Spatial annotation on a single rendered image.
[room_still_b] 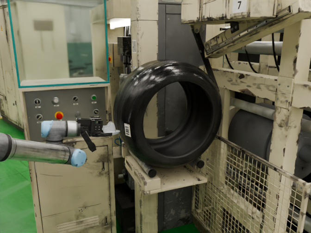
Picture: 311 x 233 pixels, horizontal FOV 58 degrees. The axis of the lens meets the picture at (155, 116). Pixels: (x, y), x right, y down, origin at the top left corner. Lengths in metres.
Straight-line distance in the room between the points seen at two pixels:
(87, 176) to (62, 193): 0.19
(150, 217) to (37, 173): 0.81
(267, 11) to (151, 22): 0.67
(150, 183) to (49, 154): 0.55
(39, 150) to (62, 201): 1.02
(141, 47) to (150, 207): 1.06
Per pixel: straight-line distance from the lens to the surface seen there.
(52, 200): 2.11
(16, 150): 1.09
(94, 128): 1.35
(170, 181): 1.59
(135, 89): 1.31
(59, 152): 1.20
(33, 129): 1.96
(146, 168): 1.48
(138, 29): 1.67
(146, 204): 1.99
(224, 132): 1.99
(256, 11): 1.26
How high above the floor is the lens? 1.56
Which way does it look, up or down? 15 degrees down
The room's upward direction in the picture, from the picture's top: straight up
